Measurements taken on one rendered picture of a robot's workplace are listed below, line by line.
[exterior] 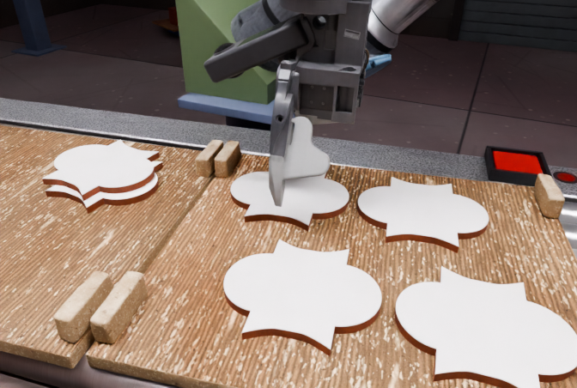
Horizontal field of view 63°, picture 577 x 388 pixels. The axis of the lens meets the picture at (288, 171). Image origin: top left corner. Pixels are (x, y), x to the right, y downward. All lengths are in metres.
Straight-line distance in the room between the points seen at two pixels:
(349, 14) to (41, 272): 0.38
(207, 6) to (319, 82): 0.61
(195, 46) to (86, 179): 0.51
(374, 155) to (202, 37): 0.49
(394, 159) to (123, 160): 0.38
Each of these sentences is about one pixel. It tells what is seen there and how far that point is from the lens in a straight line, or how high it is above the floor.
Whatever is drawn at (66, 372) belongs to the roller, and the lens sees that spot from 0.45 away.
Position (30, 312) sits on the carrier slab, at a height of 0.94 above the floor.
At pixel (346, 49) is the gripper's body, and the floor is 1.12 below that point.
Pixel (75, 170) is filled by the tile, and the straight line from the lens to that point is 0.64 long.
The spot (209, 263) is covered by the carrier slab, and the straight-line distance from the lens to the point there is 0.48.
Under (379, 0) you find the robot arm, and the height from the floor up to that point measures 1.09.
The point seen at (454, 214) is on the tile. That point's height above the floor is 0.95.
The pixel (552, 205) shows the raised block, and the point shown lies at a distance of 0.59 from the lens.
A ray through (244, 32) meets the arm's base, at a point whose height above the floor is 1.01.
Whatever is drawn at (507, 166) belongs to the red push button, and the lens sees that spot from 0.71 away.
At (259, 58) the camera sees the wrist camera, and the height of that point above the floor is 1.11.
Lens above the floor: 1.25
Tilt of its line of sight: 30 degrees down
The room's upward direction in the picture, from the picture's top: straight up
